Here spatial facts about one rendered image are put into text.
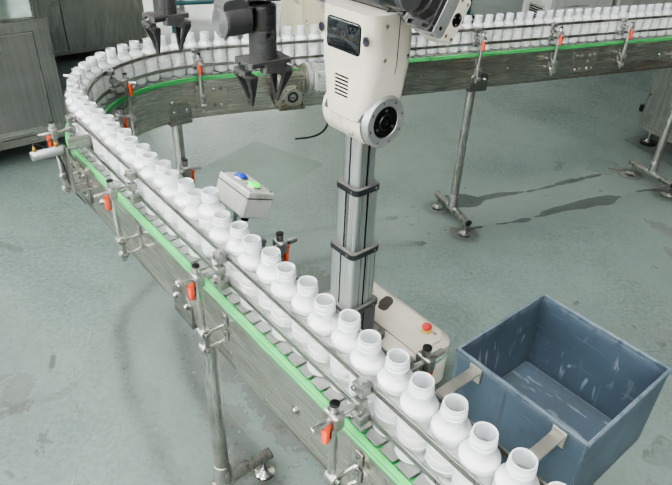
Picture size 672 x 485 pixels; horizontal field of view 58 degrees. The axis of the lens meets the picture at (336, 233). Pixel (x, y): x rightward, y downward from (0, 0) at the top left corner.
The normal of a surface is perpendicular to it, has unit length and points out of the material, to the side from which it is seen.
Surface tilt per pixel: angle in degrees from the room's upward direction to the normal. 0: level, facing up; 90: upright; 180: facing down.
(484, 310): 0
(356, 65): 90
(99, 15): 90
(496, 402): 90
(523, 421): 90
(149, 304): 0
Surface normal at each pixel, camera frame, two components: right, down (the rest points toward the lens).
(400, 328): 0.04, -0.84
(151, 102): 0.78, 0.37
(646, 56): 0.36, 0.51
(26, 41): 0.63, 0.44
